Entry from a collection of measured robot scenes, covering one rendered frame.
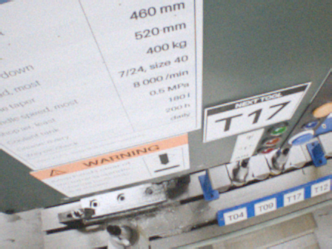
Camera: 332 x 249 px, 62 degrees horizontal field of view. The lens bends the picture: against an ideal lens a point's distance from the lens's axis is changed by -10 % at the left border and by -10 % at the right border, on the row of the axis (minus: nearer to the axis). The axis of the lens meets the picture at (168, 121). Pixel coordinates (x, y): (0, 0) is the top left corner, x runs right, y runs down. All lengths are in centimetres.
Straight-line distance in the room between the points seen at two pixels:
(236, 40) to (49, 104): 12
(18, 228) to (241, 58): 141
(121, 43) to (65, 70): 4
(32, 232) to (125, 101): 134
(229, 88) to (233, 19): 7
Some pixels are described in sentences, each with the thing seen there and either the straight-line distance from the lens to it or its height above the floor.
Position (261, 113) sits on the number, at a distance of 29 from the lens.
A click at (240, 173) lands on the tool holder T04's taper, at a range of 76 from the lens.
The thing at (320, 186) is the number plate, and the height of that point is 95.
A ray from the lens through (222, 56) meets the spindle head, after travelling 19.
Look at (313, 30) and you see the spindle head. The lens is 22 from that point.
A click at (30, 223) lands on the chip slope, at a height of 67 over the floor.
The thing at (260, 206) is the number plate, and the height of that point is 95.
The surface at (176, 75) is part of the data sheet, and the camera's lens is 20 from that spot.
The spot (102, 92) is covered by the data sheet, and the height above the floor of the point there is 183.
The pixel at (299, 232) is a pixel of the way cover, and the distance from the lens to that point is 133.
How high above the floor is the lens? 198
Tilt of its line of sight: 64 degrees down
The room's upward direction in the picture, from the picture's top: 11 degrees counter-clockwise
